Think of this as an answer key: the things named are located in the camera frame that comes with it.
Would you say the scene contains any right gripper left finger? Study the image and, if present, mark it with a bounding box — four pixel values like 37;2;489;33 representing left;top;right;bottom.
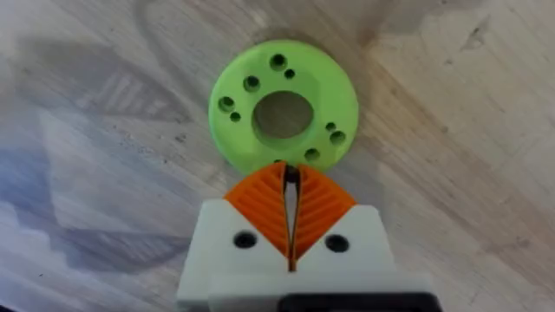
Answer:
175;160;292;309

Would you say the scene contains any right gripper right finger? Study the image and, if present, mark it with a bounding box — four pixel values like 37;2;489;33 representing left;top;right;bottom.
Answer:
291;163;396;275

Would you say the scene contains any green disc with holes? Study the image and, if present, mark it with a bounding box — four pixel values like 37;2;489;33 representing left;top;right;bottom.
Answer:
207;39;360;176

